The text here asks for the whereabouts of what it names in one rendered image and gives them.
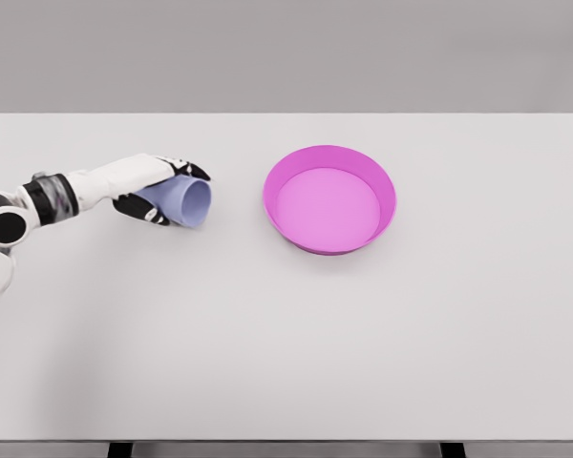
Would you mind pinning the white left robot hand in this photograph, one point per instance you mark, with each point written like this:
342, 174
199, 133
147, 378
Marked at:
136, 172

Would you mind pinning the pink round plate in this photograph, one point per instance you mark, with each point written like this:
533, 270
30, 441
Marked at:
328, 200

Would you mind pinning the lavender blue cup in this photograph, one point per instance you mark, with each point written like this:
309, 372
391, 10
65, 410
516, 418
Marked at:
191, 200

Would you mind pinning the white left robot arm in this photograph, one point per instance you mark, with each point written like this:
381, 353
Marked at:
43, 195

